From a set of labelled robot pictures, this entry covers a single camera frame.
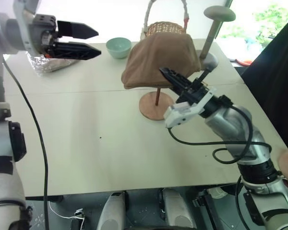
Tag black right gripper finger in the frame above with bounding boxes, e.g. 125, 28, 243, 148
159, 67, 195, 95
197, 67, 214, 84

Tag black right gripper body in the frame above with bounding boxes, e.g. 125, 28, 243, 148
173, 78, 210, 106

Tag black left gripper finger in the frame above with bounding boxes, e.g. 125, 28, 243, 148
53, 41, 102, 61
57, 20, 99, 40

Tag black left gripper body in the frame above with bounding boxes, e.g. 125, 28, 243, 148
33, 13, 60, 58

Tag brown fabric cap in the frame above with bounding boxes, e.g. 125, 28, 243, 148
120, 33, 203, 90

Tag wooden hat stand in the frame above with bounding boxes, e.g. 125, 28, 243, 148
139, 88, 176, 121

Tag grey mushroom hat stand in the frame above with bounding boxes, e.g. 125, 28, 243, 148
198, 5, 237, 72

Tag clear plastic bag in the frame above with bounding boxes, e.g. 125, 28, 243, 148
26, 53, 79, 78

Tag red object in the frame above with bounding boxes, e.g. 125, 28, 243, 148
234, 58, 252, 67

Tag mint green bowl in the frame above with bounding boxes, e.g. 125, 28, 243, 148
106, 37, 132, 59

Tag black curtain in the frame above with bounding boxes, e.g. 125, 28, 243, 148
240, 11, 288, 150

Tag silver robot leg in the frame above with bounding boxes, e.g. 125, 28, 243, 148
96, 191, 127, 230
162, 188, 198, 230

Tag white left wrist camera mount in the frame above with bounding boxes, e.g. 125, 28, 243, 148
13, 0, 40, 52

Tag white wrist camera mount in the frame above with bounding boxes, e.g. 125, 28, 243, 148
13, 0, 40, 52
164, 87, 218, 128

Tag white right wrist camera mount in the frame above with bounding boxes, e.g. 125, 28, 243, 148
164, 87, 218, 128

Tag wicker basket with handle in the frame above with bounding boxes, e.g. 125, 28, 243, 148
141, 0, 192, 40

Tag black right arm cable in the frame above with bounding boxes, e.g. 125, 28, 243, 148
167, 104, 272, 166

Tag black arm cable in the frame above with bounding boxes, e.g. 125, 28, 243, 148
2, 59, 50, 230
167, 104, 272, 166

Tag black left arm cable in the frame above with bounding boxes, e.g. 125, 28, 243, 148
2, 59, 50, 230

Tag thin white wire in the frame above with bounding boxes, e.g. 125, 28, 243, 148
48, 200, 85, 220

